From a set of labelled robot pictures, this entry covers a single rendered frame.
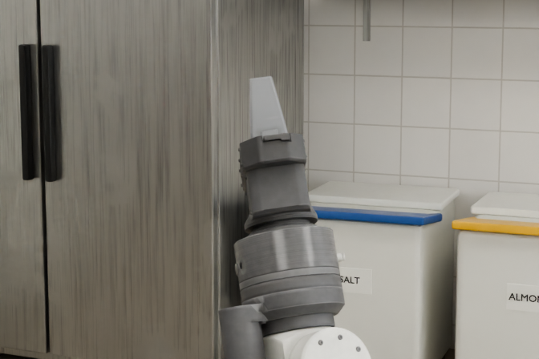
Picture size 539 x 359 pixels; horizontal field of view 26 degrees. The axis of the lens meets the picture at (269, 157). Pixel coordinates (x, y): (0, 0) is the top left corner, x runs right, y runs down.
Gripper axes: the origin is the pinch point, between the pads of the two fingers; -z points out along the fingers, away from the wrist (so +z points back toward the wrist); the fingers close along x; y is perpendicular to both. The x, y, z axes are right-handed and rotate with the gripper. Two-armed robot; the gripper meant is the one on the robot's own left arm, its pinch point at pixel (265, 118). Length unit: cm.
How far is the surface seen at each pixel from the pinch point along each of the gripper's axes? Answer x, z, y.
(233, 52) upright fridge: -291, -108, -9
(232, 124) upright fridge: -300, -84, -5
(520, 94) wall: -328, -88, -118
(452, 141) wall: -345, -78, -92
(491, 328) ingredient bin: -299, 1, -82
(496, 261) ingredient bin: -289, -21, -87
